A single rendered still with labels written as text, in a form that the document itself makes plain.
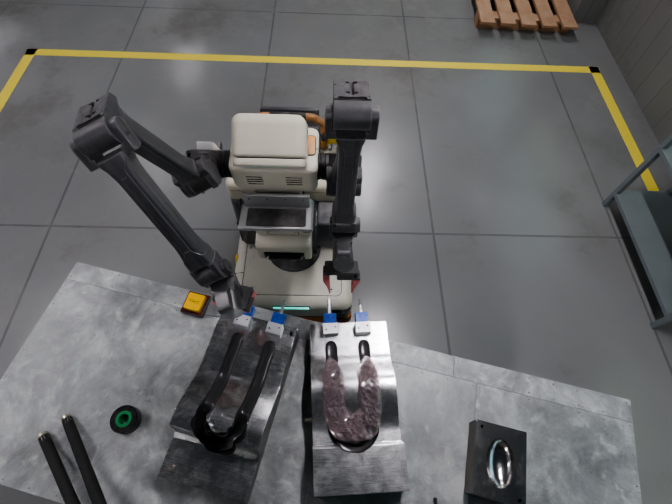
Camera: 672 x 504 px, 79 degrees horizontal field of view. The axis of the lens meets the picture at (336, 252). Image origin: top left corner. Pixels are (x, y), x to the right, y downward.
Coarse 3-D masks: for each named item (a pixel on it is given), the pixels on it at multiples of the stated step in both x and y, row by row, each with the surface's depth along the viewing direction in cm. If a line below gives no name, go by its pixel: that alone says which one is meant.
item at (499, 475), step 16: (480, 432) 121; (496, 432) 121; (512, 432) 121; (480, 448) 118; (496, 448) 120; (512, 448) 119; (480, 464) 116; (496, 464) 119; (512, 464) 117; (480, 480) 114; (496, 480) 116; (512, 480) 115; (480, 496) 113; (496, 496) 112; (512, 496) 113
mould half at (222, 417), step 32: (224, 320) 133; (256, 320) 133; (224, 352) 128; (256, 352) 128; (288, 352) 128; (192, 384) 121; (192, 416) 114; (224, 416) 115; (256, 416) 116; (192, 448) 117; (256, 448) 111; (192, 480) 113; (224, 480) 113
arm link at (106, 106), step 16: (112, 96) 84; (80, 112) 82; (96, 112) 80; (112, 112) 81; (80, 128) 79; (96, 128) 77; (144, 128) 94; (80, 144) 78; (96, 144) 78; (112, 144) 79; (144, 144) 93; (160, 144) 99; (160, 160) 100; (176, 160) 104; (192, 160) 112; (208, 160) 117; (176, 176) 109; (192, 176) 111; (208, 176) 114; (192, 192) 116
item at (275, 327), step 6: (282, 306) 136; (276, 312) 134; (282, 312) 135; (276, 318) 133; (282, 318) 133; (270, 324) 130; (276, 324) 130; (282, 324) 132; (270, 330) 129; (276, 330) 129; (282, 330) 131; (276, 336) 130
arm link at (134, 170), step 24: (120, 120) 79; (72, 144) 79; (96, 168) 82; (120, 168) 81; (144, 192) 85; (168, 216) 89; (168, 240) 92; (192, 240) 94; (192, 264) 96; (216, 264) 98
